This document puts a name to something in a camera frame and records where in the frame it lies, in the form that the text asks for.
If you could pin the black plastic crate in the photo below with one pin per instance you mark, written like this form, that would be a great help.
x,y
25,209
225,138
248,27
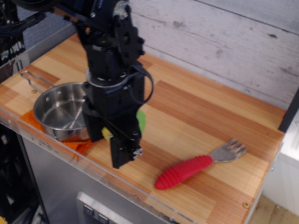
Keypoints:
x,y
7,45

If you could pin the silver button panel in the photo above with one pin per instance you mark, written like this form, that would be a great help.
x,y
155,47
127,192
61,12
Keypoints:
x,y
92,211

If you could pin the red handled metal fork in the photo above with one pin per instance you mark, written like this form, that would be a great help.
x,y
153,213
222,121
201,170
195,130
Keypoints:
x,y
178,173

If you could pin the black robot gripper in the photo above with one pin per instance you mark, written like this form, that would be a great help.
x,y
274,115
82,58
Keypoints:
x,y
114,104

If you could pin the stainless steel toy cabinet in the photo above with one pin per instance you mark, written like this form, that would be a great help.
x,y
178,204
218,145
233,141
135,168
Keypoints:
x,y
59,183

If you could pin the clear acrylic guard panel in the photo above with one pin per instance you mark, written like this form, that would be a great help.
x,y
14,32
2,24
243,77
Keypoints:
x,y
104,173

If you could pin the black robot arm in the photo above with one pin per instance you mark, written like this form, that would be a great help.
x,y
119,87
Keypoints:
x,y
105,29

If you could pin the yellow green toy corn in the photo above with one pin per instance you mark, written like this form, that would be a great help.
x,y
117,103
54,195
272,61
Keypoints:
x,y
140,116

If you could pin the orange knitted cloth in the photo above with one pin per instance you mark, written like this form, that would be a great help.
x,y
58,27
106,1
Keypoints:
x,y
80,146

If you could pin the stainless steel pan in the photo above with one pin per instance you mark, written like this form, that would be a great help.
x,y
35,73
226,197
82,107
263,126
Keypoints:
x,y
59,108

